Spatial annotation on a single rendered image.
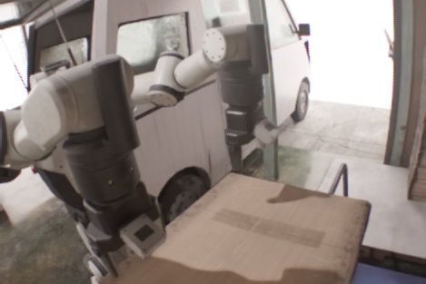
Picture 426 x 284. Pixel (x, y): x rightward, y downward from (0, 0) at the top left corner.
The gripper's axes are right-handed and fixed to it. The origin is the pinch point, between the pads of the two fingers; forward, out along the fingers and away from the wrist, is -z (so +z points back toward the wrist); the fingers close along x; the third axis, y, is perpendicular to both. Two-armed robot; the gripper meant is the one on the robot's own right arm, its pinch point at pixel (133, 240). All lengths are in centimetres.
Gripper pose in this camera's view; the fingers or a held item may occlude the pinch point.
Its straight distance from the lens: 44.0
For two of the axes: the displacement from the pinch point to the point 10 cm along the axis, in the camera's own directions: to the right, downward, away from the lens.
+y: -8.1, -1.2, 5.8
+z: -1.3, -9.2, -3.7
